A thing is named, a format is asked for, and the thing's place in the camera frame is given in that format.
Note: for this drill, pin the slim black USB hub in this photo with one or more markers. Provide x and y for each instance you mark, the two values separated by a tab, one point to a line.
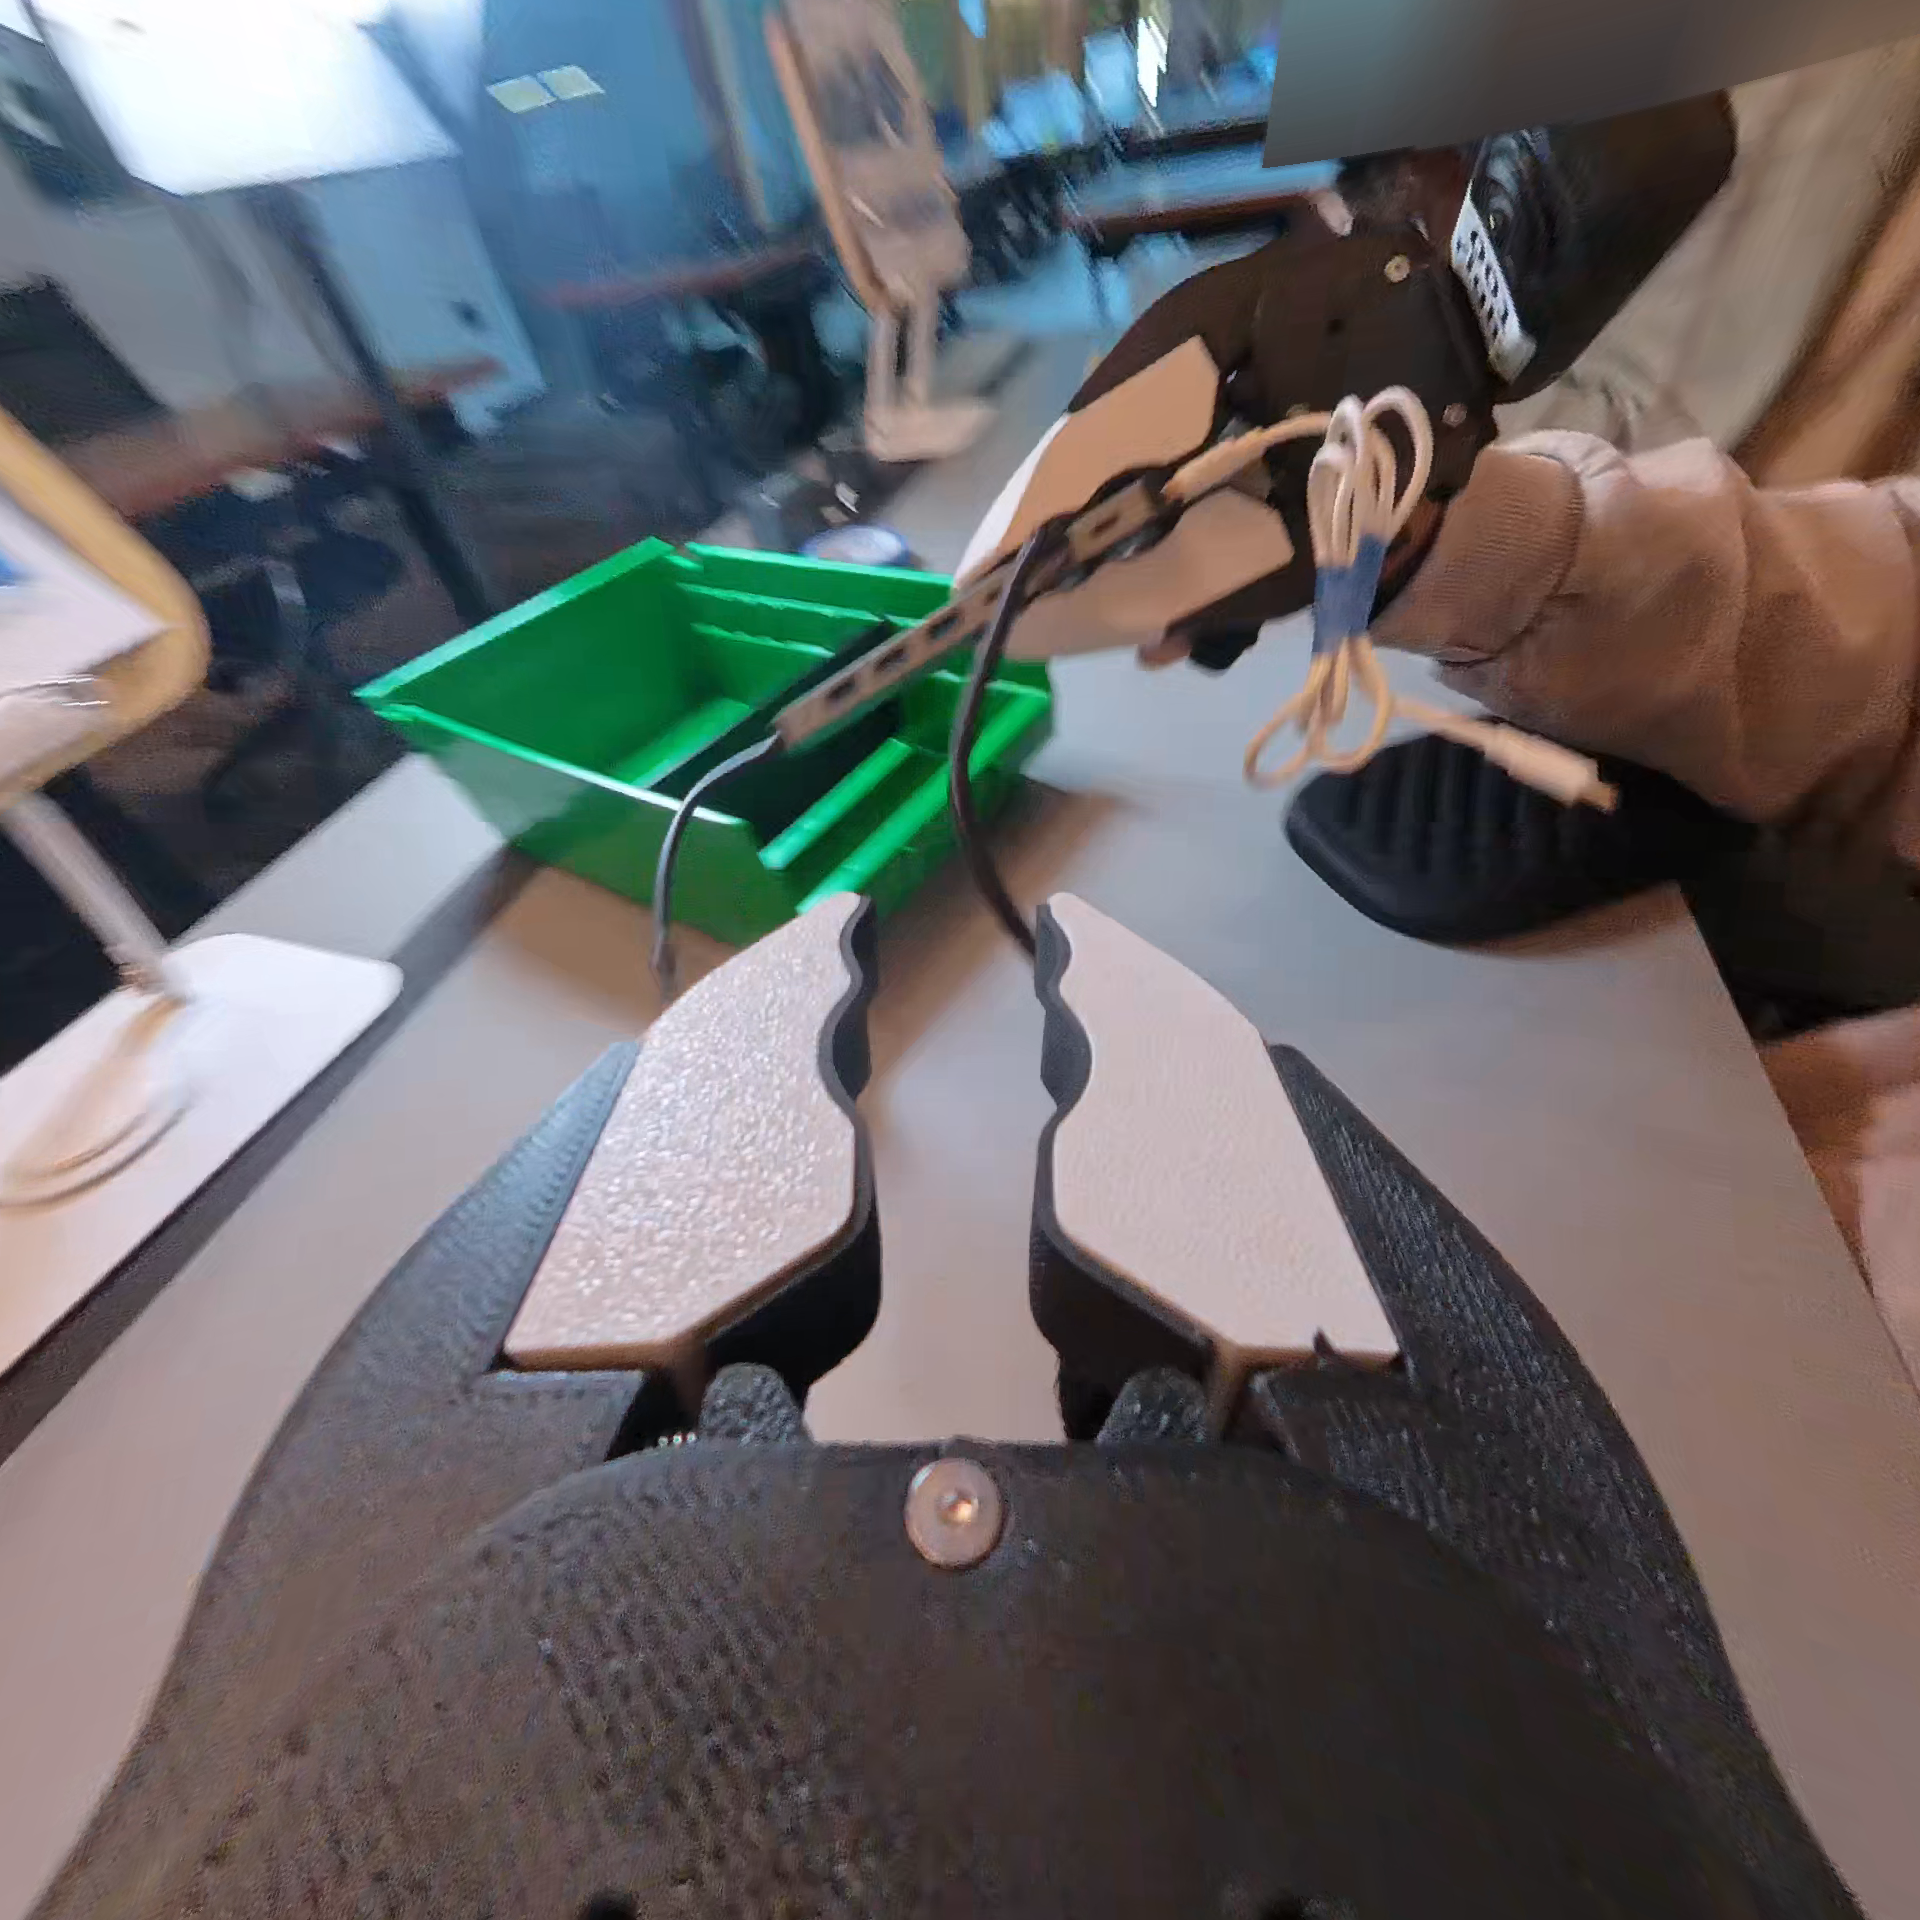
901	652

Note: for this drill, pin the black divider panel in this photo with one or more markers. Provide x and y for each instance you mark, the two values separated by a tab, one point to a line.
840	780

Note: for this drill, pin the wooden floor sign stand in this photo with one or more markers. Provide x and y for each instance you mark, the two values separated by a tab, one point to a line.
885	224

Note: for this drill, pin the wooden sign board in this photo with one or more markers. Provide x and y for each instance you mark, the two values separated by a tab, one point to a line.
91	629

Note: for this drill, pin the person's right hand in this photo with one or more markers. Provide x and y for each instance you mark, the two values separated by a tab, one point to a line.
1171	652

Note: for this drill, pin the black padded cushion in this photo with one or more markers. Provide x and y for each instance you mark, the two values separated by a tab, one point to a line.
1470	855

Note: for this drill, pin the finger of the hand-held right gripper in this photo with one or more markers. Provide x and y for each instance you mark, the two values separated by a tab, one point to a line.
1184	585
1141	413

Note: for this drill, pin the green plastic bin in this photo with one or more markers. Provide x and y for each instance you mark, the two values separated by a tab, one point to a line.
599	704

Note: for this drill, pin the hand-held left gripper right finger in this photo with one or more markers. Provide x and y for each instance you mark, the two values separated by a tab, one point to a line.
1202	1156

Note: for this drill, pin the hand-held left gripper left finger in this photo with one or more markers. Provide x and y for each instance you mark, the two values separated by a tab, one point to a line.
706	1142

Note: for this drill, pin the person's torso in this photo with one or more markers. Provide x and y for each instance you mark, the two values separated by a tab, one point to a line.
1829	271

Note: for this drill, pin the person's right forearm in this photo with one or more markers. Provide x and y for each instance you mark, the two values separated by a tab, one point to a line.
1651	629

